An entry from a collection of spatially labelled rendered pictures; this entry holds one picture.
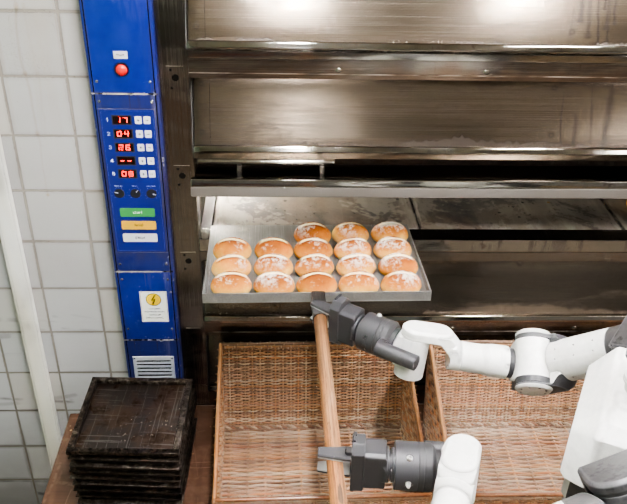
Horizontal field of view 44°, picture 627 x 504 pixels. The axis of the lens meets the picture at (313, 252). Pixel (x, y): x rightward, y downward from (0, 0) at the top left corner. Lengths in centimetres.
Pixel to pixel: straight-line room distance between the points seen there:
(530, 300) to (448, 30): 84
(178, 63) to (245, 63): 16
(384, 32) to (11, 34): 86
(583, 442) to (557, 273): 103
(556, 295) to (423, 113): 70
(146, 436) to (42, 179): 71
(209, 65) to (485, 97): 68
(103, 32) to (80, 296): 77
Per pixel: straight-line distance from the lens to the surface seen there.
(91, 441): 214
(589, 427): 135
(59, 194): 211
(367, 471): 145
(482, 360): 172
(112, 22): 188
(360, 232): 207
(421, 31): 189
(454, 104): 199
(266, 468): 227
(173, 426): 213
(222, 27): 186
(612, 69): 207
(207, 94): 195
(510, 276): 228
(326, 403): 156
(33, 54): 198
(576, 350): 167
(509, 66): 198
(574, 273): 234
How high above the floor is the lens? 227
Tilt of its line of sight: 32 degrees down
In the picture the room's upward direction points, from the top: 2 degrees clockwise
